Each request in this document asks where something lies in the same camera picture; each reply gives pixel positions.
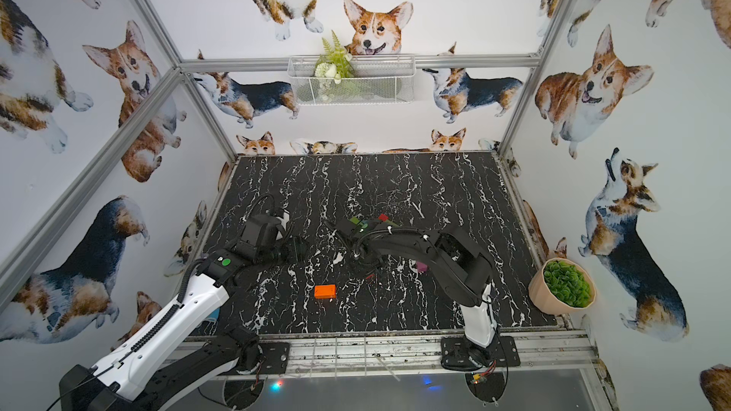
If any orange block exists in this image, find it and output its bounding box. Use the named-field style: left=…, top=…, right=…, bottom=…
left=314, top=285, right=337, bottom=300

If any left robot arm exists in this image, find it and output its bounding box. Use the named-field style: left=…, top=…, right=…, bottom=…
left=55, top=209, right=297, bottom=410

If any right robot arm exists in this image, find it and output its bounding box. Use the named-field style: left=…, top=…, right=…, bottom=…
left=329, top=219, right=498, bottom=350

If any green fern with flower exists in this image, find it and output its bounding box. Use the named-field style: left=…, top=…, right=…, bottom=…
left=314, top=32, right=354, bottom=103

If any beige pot with plant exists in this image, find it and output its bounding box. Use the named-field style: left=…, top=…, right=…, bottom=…
left=528, top=258, right=596, bottom=315

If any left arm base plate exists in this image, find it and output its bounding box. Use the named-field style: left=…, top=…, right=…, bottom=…
left=252, top=342, right=291, bottom=376

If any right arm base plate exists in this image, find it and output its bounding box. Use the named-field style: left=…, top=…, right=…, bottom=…
left=440, top=335, right=521, bottom=373

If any white wire basket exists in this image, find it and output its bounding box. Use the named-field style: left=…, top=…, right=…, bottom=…
left=287, top=55, right=416, bottom=106

